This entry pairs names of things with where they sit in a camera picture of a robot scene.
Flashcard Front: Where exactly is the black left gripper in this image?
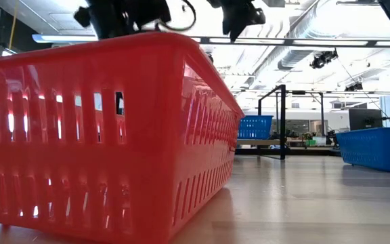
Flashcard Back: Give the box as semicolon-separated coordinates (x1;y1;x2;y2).
73;0;172;41

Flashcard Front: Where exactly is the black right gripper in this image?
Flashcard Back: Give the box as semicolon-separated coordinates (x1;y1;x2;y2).
208;0;267;43

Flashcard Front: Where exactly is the blue plastic basket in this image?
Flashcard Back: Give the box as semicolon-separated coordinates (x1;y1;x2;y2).
238;115;274;140
336;127;390;174

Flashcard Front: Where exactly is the red plastic basket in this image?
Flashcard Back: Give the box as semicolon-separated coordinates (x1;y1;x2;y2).
0;32;246;244

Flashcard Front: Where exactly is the ceiling strip light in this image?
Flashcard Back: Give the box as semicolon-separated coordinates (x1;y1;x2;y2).
31;33;100;44

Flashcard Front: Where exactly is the black ceiling spotlight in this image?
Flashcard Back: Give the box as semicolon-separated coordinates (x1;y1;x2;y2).
309;49;339;70
343;81;364;92

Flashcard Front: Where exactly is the green plant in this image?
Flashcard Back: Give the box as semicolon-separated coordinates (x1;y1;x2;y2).
303;131;318;147

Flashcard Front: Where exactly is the black monitor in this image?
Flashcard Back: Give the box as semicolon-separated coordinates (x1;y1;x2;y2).
348;108;383;131

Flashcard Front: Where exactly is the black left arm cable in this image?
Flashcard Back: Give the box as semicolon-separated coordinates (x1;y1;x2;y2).
154;0;197;33

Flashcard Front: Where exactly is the silver ceiling duct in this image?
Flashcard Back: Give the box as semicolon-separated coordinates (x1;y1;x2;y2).
248;0;355;89

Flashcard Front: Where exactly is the yellow hanging cable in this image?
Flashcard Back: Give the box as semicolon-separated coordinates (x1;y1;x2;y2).
7;0;17;50

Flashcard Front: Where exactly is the wooden shelf with black frame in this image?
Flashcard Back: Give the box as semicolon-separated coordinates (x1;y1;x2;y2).
236;84;288;161

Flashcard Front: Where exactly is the distant black metal frame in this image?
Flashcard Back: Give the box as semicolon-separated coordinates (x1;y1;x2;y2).
230;88;382;138

